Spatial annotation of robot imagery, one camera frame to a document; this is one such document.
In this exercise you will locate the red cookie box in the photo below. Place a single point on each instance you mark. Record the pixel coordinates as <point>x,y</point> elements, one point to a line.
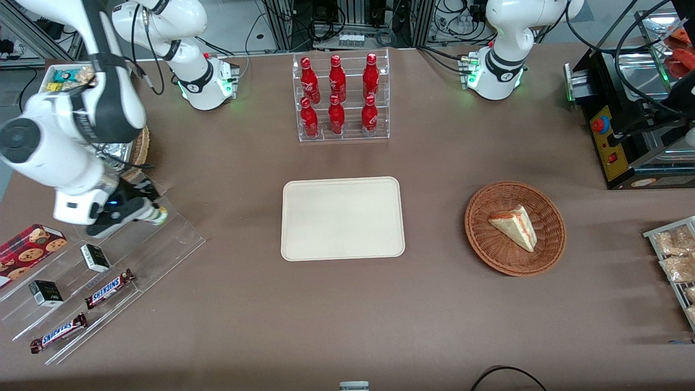
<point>27,250</point>

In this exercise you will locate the wicker basket holding foil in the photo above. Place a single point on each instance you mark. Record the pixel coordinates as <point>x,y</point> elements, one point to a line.
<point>143,146</point>

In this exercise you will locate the teal snack packet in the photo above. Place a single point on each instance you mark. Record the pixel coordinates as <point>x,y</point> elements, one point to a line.
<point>65,76</point>

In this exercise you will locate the small black box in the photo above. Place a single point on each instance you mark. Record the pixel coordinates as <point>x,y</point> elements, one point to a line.
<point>95,258</point>
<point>46,293</point>

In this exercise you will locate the green-lid yogurt cup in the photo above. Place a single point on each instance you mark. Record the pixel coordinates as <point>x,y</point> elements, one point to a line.
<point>156,216</point>

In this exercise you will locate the white plastic bin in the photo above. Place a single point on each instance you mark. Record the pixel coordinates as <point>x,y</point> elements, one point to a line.
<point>48,70</point>

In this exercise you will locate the wrapped triangle sandwich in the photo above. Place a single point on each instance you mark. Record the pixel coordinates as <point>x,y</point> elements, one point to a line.
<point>516,225</point>

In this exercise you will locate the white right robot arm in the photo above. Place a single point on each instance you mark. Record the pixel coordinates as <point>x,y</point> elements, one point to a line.
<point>70,119</point>

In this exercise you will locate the cream plastic tray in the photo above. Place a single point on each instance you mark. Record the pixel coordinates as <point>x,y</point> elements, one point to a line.
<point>342,217</point>

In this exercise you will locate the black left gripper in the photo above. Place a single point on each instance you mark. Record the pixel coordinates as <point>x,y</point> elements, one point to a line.
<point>685,88</point>

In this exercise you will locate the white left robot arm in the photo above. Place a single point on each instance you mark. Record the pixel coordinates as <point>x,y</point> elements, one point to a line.
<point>502,65</point>

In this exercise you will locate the clear bag of snacks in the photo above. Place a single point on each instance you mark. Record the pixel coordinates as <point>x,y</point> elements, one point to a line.
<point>678,269</point>
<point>692,314</point>
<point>690,294</point>
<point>673,241</point>

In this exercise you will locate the snickers bar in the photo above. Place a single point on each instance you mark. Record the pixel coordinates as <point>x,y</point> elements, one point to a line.
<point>108,289</point>
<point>58,333</point>

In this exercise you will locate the small grey device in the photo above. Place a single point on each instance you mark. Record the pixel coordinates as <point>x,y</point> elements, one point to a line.
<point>354,386</point>

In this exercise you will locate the round brown wicker basket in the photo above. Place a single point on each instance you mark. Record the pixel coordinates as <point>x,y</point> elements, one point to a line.
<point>488,244</point>

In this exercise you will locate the white power strip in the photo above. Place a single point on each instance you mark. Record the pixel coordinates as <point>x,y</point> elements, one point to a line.
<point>351,39</point>

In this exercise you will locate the aluminium foil container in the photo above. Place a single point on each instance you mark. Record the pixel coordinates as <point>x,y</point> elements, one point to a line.
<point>122,153</point>

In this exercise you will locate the yellow snack packet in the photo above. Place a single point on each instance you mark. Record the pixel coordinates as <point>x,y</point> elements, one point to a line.
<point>53,86</point>

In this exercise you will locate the clear bag of crackers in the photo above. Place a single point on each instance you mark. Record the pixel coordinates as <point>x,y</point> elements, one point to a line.
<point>86,75</point>

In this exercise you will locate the blue tape strip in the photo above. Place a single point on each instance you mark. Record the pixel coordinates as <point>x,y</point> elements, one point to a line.
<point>684,342</point>

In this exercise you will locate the red cola bottle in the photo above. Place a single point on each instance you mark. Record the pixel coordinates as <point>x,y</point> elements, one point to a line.
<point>337,79</point>
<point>309,119</point>
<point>370,117</point>
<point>309,79</point>
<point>336,117</point>
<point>371,76</point>

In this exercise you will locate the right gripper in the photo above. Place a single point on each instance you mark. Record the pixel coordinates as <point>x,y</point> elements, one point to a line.
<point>132,189</point>

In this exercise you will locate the tray of packaged snacks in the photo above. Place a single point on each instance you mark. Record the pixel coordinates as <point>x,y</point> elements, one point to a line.
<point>649,234</point>

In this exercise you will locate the black yellow food warmer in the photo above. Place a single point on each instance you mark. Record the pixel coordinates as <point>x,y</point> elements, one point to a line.
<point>611,146</point>

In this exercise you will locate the clear acrylic bottle rack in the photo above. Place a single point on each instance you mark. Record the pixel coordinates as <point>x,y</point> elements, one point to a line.
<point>350,136</point>

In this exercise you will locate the clear acrylic stepped display stand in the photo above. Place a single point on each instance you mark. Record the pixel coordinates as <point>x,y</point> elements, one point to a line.
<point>163,244</point>

